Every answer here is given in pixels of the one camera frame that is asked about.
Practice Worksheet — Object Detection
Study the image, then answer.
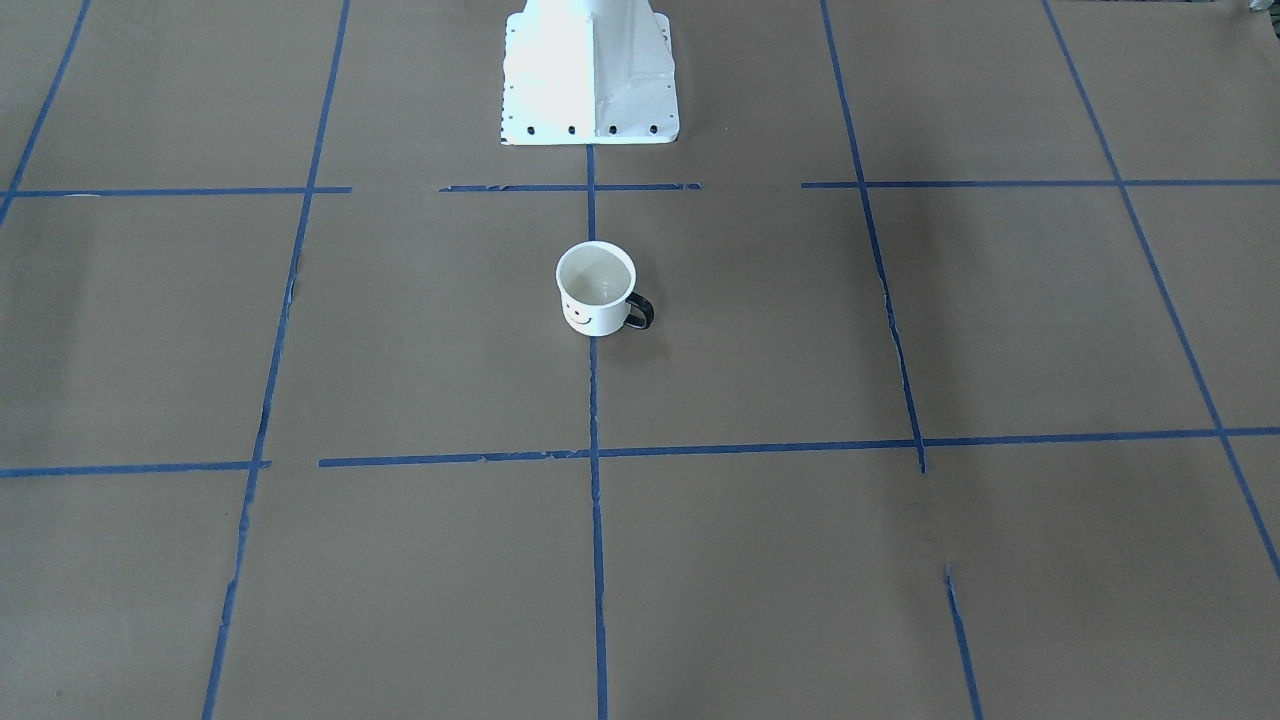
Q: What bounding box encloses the white smiley enamel mug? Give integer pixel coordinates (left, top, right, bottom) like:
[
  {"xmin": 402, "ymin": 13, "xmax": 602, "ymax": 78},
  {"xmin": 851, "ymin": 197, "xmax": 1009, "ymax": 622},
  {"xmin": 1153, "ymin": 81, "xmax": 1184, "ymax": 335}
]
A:
[{"xmin": 556, "ymin": 241, "xmax": 655, "ymax": 338}]

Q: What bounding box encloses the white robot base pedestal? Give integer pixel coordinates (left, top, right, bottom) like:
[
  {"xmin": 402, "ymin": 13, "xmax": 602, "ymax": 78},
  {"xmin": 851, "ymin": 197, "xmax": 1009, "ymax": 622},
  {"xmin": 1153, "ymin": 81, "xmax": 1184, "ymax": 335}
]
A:
[{"xmin": 499, "ymin": 1, "xmax": 681, "ymax": 146}]

